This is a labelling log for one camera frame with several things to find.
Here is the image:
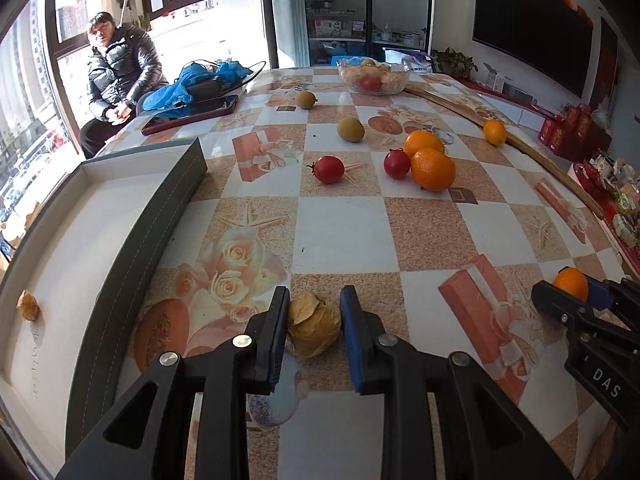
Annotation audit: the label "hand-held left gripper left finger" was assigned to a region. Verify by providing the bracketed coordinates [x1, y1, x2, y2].
[55, 286, 292, 480]

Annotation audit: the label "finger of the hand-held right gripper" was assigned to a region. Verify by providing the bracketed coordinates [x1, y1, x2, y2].
[586, 274, 640, 333]
[531, 281, 597, 332]

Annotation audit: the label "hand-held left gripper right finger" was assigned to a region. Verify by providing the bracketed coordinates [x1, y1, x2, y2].
[339, 285, 576, 480]

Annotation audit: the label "small orange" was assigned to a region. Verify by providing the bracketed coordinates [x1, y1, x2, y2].
[552, 267, 590, 303]
[483, 119, 508, 147]

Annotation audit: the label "grey cardboard box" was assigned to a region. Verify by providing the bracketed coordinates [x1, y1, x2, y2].
[0, 137, 208, 478]

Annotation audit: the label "small red pomegranate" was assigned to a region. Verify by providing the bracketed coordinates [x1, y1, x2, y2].
[383, 148, 412, 180]
[306, 155, 347, 184]

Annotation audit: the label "large orange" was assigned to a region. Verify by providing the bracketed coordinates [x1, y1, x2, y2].
[410, 147, 457, 193]
[403, 130, 446, 158]

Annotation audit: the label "glass bowl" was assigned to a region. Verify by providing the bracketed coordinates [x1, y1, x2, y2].
[336, 58, 411, 96]

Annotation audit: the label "pile of snack packets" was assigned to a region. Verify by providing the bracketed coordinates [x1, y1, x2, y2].
[575, 155, 640, 261]

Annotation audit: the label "long wooden stick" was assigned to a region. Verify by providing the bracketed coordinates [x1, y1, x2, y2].
[404, 86, 606, 219]

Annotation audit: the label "stack of red boxes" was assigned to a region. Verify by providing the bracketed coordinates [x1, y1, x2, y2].
[537, 102, 613, 156]

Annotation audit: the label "white cartons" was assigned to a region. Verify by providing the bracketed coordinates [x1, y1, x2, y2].
[482, 62, 516, 92]

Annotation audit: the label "tablet in red case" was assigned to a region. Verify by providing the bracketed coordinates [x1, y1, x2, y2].
[141, 95, 239, 136]

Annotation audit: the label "green potted plant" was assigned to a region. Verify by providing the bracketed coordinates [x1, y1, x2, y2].
[431, 47, 478, 80]

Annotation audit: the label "black pouch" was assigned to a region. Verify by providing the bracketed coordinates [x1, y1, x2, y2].
[185, 77, 226, 103]

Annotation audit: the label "blue cloth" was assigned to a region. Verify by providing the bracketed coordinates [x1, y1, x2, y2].
[142, 60, 253, 113]

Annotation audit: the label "white plastic bag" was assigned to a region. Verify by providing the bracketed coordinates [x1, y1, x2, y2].
[382, 47, 433, 73]

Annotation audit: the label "blue plastic crate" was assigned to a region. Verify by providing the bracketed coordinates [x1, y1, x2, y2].
[327, 42, 371, 68]

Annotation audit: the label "glass door cabinet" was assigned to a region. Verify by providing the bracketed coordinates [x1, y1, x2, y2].
[270, 0, 433, 68]

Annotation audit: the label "black wall screen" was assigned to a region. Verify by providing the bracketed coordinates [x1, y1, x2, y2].
[472, 0, 596, 98]

